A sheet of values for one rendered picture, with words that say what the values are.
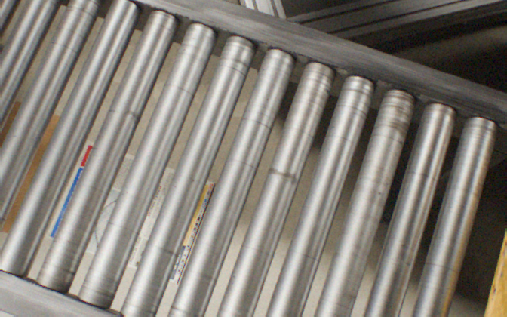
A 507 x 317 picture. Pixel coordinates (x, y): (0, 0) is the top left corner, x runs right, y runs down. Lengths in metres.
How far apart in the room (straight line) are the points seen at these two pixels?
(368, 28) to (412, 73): 0.67
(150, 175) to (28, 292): 0.23
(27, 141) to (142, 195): 0.19
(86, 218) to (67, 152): 0.10
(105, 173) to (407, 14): 1.01
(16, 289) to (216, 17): 0.50
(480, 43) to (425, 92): 1.00
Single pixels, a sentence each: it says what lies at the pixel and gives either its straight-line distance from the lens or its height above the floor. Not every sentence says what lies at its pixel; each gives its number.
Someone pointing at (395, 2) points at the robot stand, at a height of 0.23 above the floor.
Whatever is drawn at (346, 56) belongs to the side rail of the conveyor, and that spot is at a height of 0.80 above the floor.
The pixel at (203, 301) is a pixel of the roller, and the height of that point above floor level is 0.79.
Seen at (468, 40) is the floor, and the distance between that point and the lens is 2.01.
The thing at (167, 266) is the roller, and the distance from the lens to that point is 0.96.
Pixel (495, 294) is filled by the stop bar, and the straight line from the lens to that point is 0.99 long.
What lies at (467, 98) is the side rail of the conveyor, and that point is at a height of 0.80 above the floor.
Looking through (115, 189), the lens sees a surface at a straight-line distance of 1.80.
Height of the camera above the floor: 1.74
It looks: 75 degrees down
